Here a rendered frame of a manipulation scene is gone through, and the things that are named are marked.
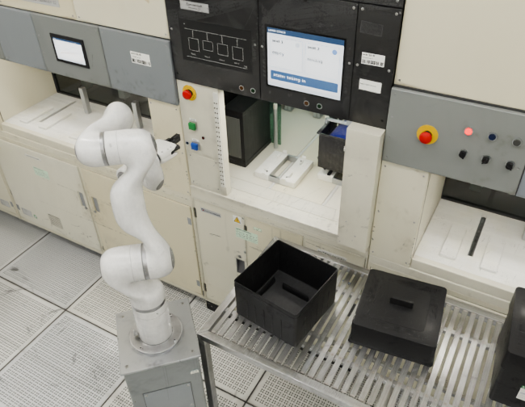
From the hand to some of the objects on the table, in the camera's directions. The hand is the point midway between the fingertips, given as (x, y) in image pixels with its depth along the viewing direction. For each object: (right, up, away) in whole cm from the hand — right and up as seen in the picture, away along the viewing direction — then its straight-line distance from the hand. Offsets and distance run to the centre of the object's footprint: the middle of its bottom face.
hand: (175, 139), depth 214 cm
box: (+126, -85, -41) cm, 157 cm away
